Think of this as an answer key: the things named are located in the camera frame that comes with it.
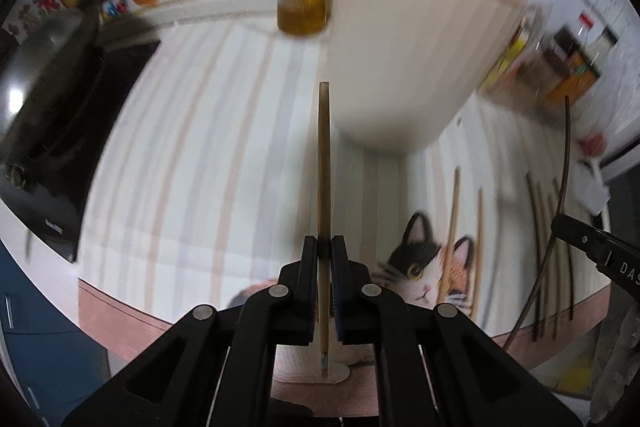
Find crumpled white paper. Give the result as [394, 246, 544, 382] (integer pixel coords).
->
[575, 157, 612, 214]

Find cream ribbed utensil holder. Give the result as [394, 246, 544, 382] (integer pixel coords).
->
[325, 0, 531, 155]

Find clear plastic organizer bin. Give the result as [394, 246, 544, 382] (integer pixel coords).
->
[477, 2, 608, 125]

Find steel wok with handle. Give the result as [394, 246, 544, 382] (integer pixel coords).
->
[0, 0, 141, 172]

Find white wall socket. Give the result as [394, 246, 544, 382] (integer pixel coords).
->
[597, 0, 630, 21]

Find dark wooden chopstick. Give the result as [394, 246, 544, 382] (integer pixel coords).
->
[502, 96, 573, 350]
[525, 172, 543, 340]
[537, 181, 558, 340]

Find black induction cooktop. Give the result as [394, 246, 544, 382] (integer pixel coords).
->
[0, 19, 162, 264]

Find red tomato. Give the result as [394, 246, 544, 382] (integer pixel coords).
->
[580, 134, 608, 158]

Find cat-print striped mat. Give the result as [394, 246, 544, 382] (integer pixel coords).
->
[77, 0, 613, 388]

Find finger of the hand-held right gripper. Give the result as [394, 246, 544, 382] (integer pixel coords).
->
[550, 213, 608, 265]

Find light wooden chopstick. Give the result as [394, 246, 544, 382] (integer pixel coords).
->
[472, 188, 485, 325]

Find soy sauce bottle orange label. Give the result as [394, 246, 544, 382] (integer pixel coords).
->
[545, 27, 619, 108]

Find blue kitchen cabinet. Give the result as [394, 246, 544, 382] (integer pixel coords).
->
[0, 241, 109, 405]

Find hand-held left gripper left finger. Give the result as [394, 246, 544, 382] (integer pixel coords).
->
[62, 236, 321, 427]

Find brown wooden chopstick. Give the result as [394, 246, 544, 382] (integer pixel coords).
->
[317, 82, 332, 378]

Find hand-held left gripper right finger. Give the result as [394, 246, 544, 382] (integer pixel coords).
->
[331, 236, 583, 427]

